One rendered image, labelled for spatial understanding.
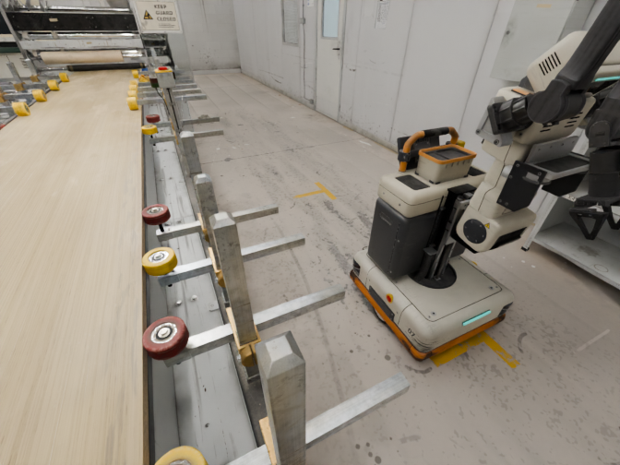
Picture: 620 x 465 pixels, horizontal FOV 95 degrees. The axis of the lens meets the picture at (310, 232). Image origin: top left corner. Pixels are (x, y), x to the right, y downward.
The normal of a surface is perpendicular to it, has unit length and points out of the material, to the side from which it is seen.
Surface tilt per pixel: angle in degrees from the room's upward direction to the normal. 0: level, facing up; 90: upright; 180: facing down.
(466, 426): 0
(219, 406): 0
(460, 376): 0
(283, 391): 90
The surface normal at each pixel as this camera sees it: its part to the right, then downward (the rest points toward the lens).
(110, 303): 0.01, -0.81
